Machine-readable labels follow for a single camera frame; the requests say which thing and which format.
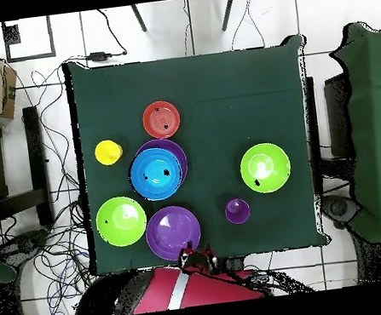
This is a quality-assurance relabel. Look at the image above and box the green plastic bowl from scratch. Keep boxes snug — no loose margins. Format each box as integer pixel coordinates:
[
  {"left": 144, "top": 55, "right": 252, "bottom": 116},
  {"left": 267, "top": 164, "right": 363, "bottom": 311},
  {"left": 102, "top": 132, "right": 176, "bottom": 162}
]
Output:
[
  {"left": 93, "top": 193, "right": 150, "bottom": 251},
  {"left": 236, "top": 140, "right": 295, "bottom": 198}
]

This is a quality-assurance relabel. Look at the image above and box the black stand foot with knob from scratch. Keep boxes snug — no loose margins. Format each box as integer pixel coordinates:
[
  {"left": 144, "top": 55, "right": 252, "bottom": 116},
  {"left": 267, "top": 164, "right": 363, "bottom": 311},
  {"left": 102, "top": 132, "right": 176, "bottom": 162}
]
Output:
[{"left": 0, "top": 225, "right": 55, "bottom": 261}]

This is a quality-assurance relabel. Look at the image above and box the black tripod leg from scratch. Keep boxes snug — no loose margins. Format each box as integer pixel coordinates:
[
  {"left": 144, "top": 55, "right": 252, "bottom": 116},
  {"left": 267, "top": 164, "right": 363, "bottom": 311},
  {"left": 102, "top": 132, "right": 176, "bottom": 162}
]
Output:
[
  {"left": 130, "top": 3, "right": 148, "bottom": 34},
  {"left": 217, "top": 0, "right": 240, "bottom": 32}
]

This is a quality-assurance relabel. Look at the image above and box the black square frame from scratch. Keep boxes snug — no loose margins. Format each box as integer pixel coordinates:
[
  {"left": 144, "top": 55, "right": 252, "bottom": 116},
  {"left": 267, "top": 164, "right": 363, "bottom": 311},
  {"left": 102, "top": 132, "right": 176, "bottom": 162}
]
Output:
[{"left": 0, "top": 14, "right": 57, "bottom": 64}]

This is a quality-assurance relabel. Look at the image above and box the shallow ribbed blue bowl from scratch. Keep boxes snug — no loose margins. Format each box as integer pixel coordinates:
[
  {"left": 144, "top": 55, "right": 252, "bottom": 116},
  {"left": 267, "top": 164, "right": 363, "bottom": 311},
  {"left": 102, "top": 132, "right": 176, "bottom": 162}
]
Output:
[{"left": 133, "top": 150, "right": 182, "bottom": 198}]

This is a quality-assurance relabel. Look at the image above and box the purple plastic bowl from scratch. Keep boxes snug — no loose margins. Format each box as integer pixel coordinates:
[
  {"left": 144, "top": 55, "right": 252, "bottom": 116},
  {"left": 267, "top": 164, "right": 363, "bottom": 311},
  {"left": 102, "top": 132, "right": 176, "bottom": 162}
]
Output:
[
  {"left": 133, "top": 135, "right": 191, "bottom": 189},
  {"left": 142, "top": 202, "right": 205, "bottom": 266}
]

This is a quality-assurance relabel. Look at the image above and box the grey stand foot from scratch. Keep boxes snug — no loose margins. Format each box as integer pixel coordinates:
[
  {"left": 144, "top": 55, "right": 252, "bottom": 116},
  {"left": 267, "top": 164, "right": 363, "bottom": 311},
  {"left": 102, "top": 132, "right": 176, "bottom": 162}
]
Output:
[{"left": 320, "top": 191, "right": 363, "bottom": 231}]

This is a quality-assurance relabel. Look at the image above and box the black bench frame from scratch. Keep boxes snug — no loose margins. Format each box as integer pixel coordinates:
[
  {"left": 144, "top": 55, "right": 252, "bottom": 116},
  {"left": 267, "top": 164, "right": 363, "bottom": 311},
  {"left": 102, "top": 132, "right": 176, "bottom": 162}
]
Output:
[{"left": 0, "top": 105, "right": 56, "bottom": 233}]

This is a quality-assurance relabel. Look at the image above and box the purple plastic cup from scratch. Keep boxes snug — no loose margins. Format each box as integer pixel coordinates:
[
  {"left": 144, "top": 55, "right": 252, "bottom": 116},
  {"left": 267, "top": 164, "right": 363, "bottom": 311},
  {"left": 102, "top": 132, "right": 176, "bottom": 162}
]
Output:
[{"left": 223, "top": 196, "right": 252, "bottom": 226}]

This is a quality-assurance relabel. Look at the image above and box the orange ribbed plastic bowl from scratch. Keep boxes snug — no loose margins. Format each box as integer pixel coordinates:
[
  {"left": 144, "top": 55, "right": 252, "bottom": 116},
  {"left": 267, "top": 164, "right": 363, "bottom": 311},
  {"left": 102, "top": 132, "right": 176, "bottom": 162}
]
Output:
[{"left": 140, "top": 98, "right": 183, "bottom": 141}]

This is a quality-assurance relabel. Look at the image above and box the black power adapter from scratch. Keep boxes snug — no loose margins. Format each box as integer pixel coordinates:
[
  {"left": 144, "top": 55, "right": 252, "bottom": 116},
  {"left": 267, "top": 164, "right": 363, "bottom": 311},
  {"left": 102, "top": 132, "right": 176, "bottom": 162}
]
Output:
[{"left": 86, "top": 49, "right": 114, "bottom": 63}]

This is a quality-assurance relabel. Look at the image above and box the yellow plastic cup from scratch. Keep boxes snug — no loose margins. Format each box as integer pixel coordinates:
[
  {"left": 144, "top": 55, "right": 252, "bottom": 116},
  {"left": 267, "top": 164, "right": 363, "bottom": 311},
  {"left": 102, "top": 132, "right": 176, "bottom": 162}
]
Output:
[{"left": 92, "top": 138, "right": 126, "bottom": 168}]

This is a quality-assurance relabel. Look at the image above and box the deep blue plastic bowl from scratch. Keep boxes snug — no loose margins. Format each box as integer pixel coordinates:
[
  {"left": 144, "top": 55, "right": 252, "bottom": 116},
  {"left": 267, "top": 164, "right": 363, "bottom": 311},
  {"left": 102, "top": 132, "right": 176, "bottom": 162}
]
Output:
[{"left": 126, "top": 145, "right": 186, "bottom": 204}]

